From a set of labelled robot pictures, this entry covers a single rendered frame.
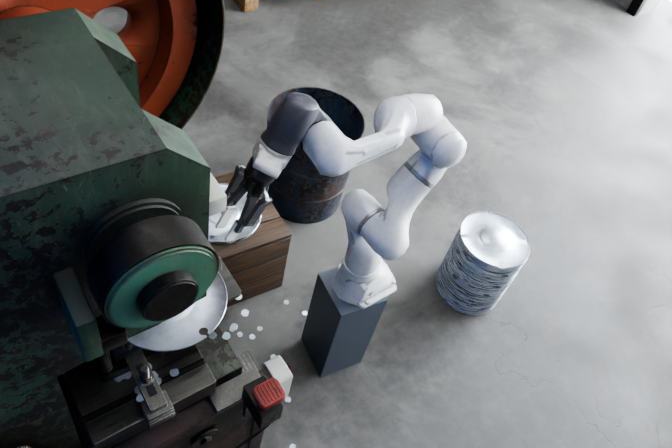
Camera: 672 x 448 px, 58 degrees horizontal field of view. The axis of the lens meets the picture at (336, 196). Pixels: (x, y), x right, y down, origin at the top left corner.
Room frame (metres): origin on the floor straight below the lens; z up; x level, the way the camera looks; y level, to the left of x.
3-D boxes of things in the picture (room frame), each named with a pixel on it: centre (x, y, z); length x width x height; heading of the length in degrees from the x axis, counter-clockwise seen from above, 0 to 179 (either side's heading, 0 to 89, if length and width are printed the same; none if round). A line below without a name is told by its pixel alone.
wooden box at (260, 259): (1.45, 0.40, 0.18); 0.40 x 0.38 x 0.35; 131
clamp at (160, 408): (0.58, 0.31, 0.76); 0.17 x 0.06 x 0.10; 45
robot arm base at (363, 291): (1.23, -0.16, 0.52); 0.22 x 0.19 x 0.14; 127
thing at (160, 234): (0.51, 0.27, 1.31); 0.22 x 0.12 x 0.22; 135
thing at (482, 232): (1.68, -0.67, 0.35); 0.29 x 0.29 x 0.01
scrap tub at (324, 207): (1.99, 0.16, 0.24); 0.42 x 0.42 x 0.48
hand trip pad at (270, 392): (0.63, 0.04, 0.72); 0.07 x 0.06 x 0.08; 135
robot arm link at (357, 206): (1.23, -0.10, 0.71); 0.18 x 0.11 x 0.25; 47
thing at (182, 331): (0.79, 0.34, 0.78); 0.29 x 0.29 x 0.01
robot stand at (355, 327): (1.21, -0.13, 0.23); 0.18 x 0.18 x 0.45; 37
